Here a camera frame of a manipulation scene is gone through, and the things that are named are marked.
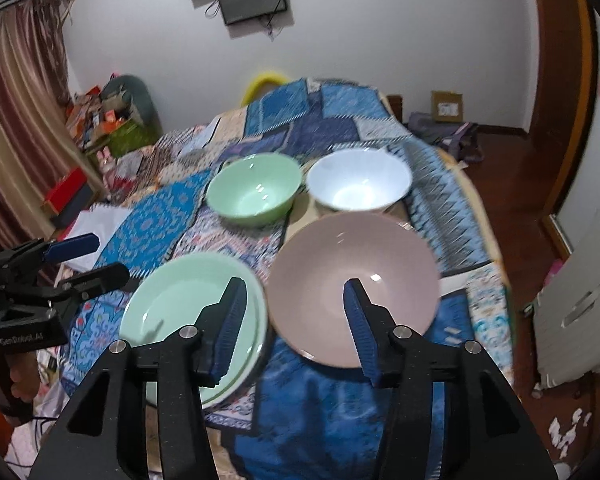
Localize striped satin curtain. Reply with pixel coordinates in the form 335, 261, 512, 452
0, 0, 108, 281

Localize pile of assorted boxes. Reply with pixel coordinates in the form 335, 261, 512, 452
65, 85, 141, 146

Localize cardboard box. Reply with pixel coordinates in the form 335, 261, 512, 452
431, 91, 465, 123

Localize red box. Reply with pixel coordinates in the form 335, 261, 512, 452
42, 169, 93, 216

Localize pink bowl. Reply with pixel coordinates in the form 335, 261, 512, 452
269, 211, 442, 370

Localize green bowl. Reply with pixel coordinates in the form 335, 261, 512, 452
206, 153, 303, 228

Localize green plate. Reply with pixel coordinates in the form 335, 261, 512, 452
119, 252, 264, 404

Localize grey purple backpack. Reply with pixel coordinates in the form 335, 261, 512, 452
407, 111, 481, 163

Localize pink plush bunny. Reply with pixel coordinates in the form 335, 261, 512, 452
96, 147, 117, 183

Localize person's left hand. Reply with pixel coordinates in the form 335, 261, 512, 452
9, 356, 40, 413

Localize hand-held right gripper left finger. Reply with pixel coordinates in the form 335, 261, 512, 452
27, 276, 248, 480

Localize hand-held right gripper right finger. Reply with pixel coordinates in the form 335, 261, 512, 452
343, 278, 556, 480

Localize yellow foam tube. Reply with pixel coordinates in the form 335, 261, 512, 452
240, 71, 288, 107

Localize patchwork printed blanket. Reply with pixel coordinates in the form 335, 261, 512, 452
60, 77, 516, 480

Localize white paper scraps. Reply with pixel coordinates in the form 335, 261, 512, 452
547, 407, 593, 448

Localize wooden door frame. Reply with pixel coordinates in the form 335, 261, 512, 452
527, 0, 600, 241

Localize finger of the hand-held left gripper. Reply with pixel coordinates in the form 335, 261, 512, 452
0, 232, 101, 286
2, 261, 131, 321

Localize green bag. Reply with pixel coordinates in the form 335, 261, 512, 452
82, 117, 161, 158

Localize dark blue box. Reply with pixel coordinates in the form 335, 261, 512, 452
50, 185, 101, 231

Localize white bowl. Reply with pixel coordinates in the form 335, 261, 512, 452
306, 148, 413, 213

